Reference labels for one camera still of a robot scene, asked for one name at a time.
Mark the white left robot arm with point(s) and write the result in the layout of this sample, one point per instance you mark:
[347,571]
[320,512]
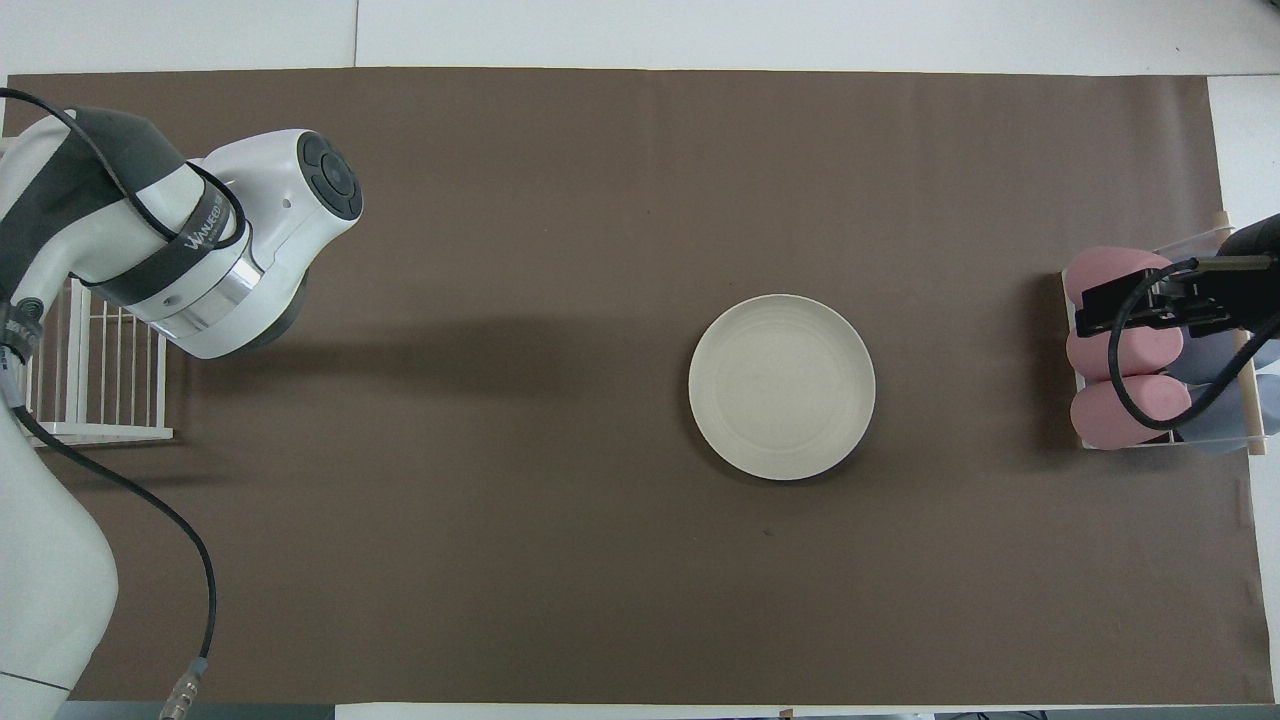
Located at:
[280,250]

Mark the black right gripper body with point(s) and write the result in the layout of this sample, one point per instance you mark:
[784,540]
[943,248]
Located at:
[1250,290]

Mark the cream round plate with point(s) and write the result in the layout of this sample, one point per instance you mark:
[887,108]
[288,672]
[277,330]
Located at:
[780,390]

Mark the brown table mat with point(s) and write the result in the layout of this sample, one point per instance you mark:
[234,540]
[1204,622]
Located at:
[600,200]

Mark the pink plastic cup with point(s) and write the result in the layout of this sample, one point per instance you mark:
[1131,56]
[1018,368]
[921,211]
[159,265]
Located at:
[1088,422]
[1100,262]
[1150,355]

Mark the cup rack with wooden rod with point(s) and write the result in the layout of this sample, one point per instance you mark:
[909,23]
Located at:
[1254,435]

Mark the blue plastic cup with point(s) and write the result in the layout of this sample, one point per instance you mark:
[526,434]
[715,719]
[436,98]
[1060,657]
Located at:
[1205,355]
[1215,438]

